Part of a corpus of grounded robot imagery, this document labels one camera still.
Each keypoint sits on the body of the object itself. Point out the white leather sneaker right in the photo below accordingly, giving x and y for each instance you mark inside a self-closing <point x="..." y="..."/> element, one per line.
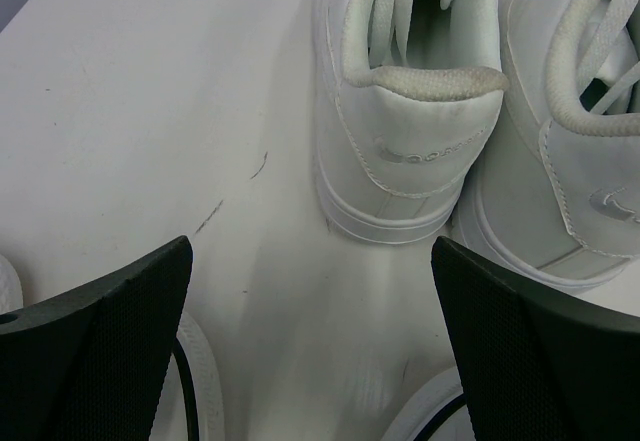
<point x="554" y="195"/>

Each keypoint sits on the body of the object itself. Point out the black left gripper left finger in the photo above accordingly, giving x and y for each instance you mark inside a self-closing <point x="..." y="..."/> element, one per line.
<point x="75" y="351"/>

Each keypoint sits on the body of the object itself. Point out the white leather sneaker left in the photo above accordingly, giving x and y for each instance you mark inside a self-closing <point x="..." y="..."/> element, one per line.
<point x="408" y="93"/>

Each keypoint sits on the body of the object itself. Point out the white leather sneaker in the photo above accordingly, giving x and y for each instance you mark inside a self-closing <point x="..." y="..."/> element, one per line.
<point x="554" y="195"/>
<point x="408" y="93"/>

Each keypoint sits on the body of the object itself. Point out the green canvas sneaker right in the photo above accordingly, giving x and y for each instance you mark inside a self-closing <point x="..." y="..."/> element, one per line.
<point x="436" y="412"/>

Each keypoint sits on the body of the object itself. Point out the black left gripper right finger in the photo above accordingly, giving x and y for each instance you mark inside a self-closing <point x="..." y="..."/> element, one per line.
<point x="536" y="363"/>

